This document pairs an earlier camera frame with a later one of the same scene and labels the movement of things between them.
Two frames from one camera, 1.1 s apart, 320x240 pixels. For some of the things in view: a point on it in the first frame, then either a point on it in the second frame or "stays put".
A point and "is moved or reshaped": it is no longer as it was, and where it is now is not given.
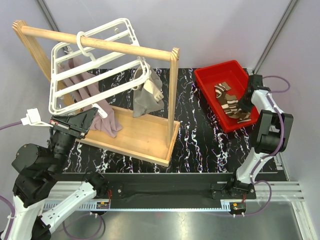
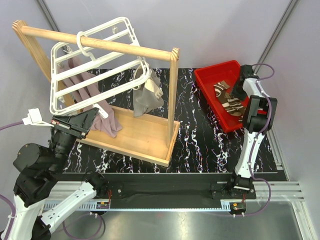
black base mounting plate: [166, 187] stays put
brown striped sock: [220, 90] stays put
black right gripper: [244, 108] to [235, 94]
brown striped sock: [230, 108] is moved or reshaped
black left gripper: [78, 124] stays put
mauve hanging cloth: [86, 85] stays put
